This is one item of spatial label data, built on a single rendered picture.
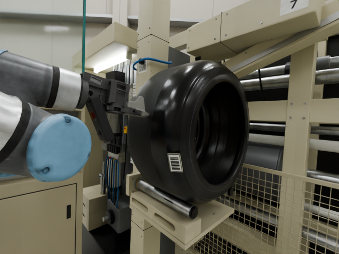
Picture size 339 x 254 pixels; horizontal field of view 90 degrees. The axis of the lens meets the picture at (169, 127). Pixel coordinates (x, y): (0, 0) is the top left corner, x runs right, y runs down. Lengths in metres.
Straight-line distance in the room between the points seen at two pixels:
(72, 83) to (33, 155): 0.21
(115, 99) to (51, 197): 0.77
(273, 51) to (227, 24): 0.26
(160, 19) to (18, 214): 1.18
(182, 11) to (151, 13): 3.62
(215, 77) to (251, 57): 0.45
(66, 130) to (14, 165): 0.06
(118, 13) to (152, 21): 3.37
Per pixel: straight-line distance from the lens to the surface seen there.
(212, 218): 0.86
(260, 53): 1.04
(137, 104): 0.50
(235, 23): 1.00
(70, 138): 0.26
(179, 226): 0.68
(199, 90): 0.55
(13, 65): 0.41
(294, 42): 1.02
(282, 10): 0.94
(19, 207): 1.12
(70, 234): 1.25
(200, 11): 4.70
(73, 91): 0.41
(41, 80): 0.40
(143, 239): 1.11
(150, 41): 0.98
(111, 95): 0.45
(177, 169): 0.52
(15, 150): 0.25
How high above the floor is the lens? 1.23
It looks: 3 degrees down
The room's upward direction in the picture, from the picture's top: 3 degrees clockwise
